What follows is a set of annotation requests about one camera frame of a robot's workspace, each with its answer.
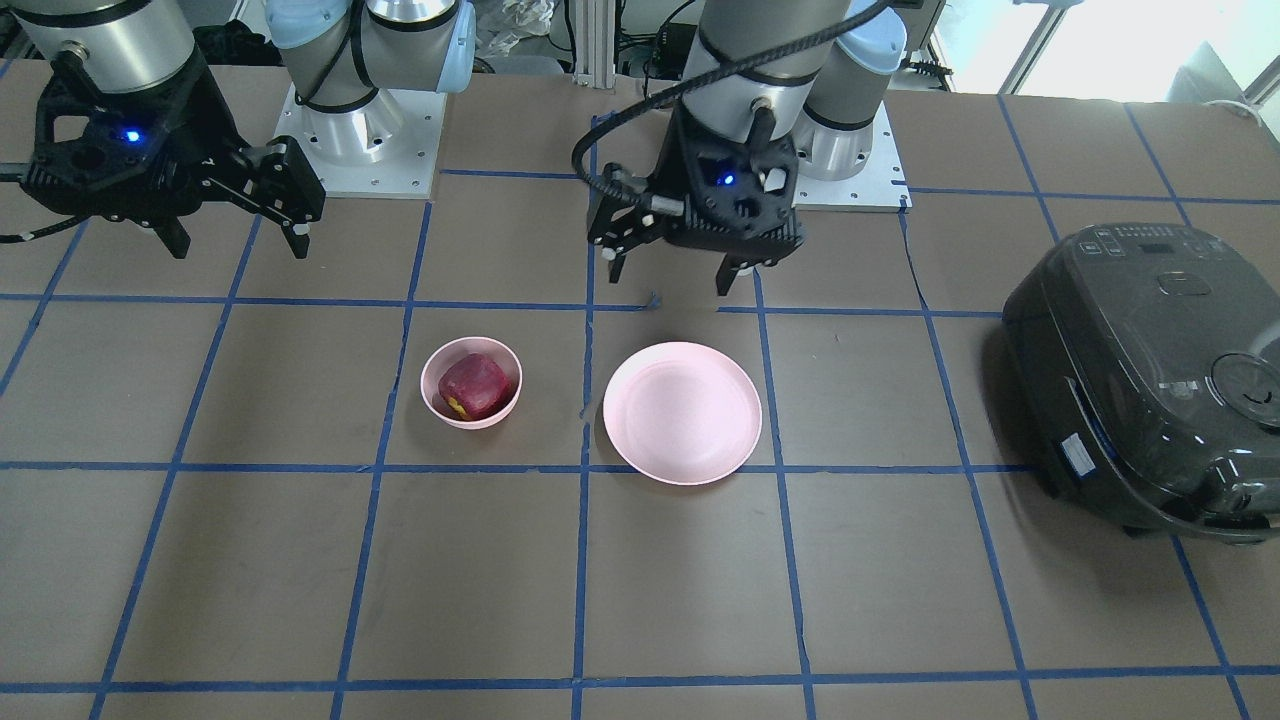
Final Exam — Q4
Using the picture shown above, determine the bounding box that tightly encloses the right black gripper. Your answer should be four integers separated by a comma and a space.
20, 55, 326, 260

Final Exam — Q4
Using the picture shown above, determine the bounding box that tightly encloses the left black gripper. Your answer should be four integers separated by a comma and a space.
588, 105, 805, 297

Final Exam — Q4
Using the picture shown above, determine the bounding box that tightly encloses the pink bowl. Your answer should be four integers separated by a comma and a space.
419, 336, 524, 430

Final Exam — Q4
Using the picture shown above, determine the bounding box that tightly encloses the red apple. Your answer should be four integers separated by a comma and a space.
436, 354, 515, 421

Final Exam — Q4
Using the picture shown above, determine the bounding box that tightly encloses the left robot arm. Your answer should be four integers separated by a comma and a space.
570, 1, 908, 296

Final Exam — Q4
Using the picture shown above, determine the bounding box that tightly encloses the pink plate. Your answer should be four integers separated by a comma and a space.
602, 341, 763, 486

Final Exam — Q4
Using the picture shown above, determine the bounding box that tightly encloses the black power adapter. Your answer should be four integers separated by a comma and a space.
650, 22, 698, 79

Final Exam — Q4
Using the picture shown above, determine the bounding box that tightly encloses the dark grey rice cooker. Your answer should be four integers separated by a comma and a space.
1002, 222, 1279, 544

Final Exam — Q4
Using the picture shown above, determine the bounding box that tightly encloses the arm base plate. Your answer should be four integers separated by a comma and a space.
276, 88, 451, 200
792, 104, 913, 213

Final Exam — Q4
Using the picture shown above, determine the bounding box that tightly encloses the aluminium frame post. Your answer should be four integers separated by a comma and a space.
568, 0, 620, 91

